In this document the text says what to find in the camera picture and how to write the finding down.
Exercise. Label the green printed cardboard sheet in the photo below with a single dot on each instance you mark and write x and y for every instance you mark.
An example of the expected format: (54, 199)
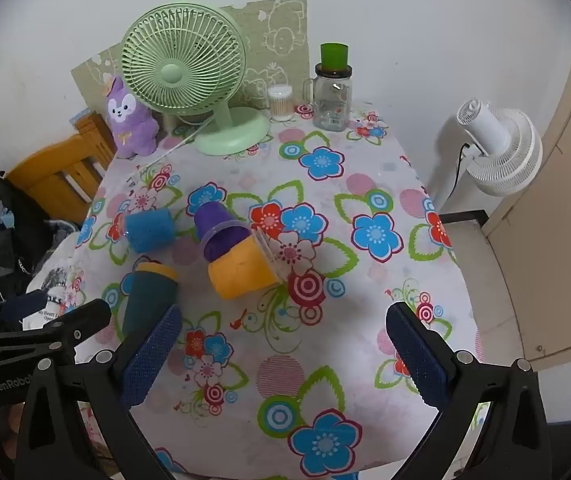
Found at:
(278, 35)

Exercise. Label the green cup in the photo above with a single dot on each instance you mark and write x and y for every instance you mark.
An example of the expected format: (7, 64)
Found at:
(334, 56)

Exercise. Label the dark teal cup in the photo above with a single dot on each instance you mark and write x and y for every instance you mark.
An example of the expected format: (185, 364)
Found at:
(148, 295)

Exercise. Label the dark clothes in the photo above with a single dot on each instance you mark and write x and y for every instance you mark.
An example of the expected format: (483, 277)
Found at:
(18, 220)

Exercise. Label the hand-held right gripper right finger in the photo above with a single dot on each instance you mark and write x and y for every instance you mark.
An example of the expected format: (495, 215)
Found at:
(418, 360)

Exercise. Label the purple cup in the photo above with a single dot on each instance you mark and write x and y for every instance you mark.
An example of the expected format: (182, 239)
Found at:
(215, 225)

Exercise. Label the orange cup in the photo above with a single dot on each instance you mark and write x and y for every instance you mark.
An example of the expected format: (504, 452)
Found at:
(240, 270)

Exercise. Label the glass jar mug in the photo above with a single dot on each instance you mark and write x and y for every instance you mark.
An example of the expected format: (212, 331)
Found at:
(333, 102)

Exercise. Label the blue cup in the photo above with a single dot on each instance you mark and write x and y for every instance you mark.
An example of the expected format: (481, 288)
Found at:
(149, 230)

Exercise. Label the green desk fan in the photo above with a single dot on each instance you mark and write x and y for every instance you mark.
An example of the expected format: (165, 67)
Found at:
(175, 72)

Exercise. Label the beige door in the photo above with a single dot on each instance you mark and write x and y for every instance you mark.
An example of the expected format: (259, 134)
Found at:
(565, 210)

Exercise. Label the floral tablecloth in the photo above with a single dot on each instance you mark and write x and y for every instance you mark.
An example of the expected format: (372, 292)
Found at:
(315, 360)

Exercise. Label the purple plush toy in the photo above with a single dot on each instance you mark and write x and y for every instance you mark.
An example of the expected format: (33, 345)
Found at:
(126, 122)

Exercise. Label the wooden chair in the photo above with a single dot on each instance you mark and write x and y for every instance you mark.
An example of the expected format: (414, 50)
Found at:
(48, 170)

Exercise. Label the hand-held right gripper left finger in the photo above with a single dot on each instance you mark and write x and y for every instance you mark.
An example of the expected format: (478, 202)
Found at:
(149, 357)

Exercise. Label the white printed cloth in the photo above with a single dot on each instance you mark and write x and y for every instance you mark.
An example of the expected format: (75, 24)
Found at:
(55, 280)

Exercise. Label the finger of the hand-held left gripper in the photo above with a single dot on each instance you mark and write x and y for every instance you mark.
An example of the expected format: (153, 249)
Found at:
(23, 305)
(83, 320)

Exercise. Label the cotton swab container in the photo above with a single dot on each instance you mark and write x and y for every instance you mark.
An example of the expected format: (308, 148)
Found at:
(280, 105)

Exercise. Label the white standing fan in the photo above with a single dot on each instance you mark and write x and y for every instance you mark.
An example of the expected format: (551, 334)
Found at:
(508, 152)

